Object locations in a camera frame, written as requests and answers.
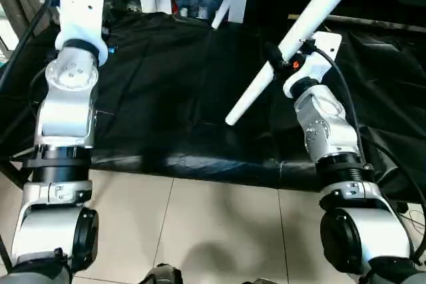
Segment black metal rail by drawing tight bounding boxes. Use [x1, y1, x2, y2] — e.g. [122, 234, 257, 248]
[325, 14, 426, 31]

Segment black mat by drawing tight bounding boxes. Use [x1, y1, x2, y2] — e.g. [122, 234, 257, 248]
[0, 11, 426, 204]

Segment black floor cables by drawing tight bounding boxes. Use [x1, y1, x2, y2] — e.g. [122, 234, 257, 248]
[397, 202, 426, 229]

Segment silver sliding door frame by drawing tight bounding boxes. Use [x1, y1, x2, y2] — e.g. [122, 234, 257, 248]
[0, 7, 18, 63]

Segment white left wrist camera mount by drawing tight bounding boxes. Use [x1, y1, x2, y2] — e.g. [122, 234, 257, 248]
[55, 0, 109, 66]

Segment black metal table leg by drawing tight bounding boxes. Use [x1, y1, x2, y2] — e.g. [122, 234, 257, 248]
[0, 160, 25, 192]

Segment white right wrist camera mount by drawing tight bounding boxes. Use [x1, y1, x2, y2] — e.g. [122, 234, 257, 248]
[282, 31, 343, 99]

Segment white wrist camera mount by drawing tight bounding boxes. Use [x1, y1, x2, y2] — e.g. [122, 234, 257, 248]
[55, 0, 109, 66]
[282, 31, 343, 99]

